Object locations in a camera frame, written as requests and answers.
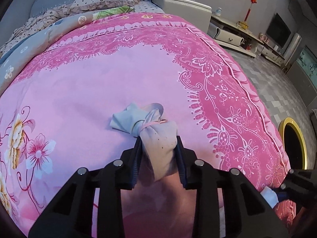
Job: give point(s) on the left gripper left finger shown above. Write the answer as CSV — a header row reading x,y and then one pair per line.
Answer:
x,y
70,212

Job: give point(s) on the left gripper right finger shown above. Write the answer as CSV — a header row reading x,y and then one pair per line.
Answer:
x,y
247,214

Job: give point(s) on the grey knotted sock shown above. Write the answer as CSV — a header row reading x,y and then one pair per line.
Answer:
x,y
158,135

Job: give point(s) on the white tissue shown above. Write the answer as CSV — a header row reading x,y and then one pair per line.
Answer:
x,y
270,196

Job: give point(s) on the yellow rimmed trash bin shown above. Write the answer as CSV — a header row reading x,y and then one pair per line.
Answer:
x,y
294,143

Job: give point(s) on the pink floral bedspread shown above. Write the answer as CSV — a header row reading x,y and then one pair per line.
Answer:
x,y
56,114

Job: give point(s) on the fish tank cabinet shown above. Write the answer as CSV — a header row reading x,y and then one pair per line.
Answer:
x,y
302,74

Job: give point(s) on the white tv stand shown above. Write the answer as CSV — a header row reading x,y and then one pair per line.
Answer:
x,y
270,54

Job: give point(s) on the white floor air conditioner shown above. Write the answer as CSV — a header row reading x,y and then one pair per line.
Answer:
x,y
292,47

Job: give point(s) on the white coffee table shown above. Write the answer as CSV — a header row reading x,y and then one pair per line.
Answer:
x,y
230,35

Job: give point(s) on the yellow pot ornament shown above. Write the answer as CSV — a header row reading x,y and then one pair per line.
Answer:
x,y
243,25

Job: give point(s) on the small white bottle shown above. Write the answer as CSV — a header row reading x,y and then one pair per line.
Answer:
x,y
218,12

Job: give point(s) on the white bedside cabinet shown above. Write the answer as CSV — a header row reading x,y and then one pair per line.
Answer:
x,y
196,13

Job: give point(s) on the polka dot duvet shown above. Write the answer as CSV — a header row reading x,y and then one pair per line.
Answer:
x,y
34,25

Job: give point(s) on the black wall television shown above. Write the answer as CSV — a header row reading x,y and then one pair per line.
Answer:
x,y
278,30

